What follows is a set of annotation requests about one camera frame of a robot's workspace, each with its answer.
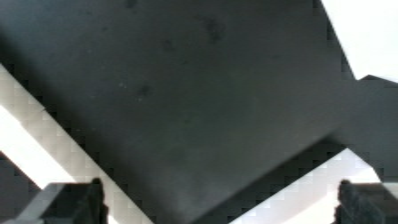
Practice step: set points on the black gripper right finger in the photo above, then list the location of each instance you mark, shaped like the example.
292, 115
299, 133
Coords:
368, 203

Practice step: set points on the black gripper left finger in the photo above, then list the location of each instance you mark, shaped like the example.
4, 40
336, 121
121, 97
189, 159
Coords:
66, 204

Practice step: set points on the white U-shaped frame barrier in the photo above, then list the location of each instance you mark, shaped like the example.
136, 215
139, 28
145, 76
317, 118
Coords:
217, 142

